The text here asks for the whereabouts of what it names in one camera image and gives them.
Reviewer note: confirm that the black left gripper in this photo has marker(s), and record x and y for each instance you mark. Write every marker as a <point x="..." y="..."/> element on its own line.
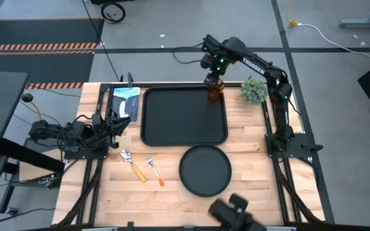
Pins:
<point x="107" y="128"/>

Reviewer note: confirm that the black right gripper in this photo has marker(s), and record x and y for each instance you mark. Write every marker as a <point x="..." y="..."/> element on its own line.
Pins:
<point x="215" y="56"/>

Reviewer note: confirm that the black round plate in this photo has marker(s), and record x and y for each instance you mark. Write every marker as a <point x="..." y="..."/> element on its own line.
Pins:
<point x="204" y="170"/>

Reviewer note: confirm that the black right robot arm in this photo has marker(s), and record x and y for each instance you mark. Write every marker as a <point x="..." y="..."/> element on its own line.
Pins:
<point x="262" y="69"/>

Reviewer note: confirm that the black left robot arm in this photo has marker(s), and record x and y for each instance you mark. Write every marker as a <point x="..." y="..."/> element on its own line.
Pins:
<point x="47" y="131"/>

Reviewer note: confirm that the black rectangular tray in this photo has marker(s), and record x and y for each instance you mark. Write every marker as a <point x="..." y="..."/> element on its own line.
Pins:
<point x="181" y="115"/>

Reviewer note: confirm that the book with waterfall cover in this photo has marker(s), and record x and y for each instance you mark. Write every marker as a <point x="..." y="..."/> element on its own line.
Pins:
<point x="128" y="102"/>

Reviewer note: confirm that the small green potted plant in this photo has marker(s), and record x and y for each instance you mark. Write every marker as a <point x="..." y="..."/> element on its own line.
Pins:
<point x="254" y="92"/>

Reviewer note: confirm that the black table clamp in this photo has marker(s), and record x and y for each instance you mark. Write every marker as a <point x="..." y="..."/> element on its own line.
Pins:
<point x="129" y="78"/>

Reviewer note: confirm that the black mat with hazard stripes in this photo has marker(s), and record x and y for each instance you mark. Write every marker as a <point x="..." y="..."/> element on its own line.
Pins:
<point x="43" y="67"/>
<point x="43" y="32"/>

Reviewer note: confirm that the grey desk foot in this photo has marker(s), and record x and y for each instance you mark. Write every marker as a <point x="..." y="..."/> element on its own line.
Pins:
<point x="365" y="23"/>

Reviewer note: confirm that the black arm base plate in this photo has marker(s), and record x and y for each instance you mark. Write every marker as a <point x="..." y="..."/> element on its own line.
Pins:
<point x="85" y="154"/>
<point x="300" y="147"/>

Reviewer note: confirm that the black aluminium table frame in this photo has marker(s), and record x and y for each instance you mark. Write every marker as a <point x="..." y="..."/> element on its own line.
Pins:
<point x="97" y="179"/>

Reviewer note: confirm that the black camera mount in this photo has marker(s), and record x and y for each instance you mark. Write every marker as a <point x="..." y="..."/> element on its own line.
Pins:
<point x="233" y="211"/>

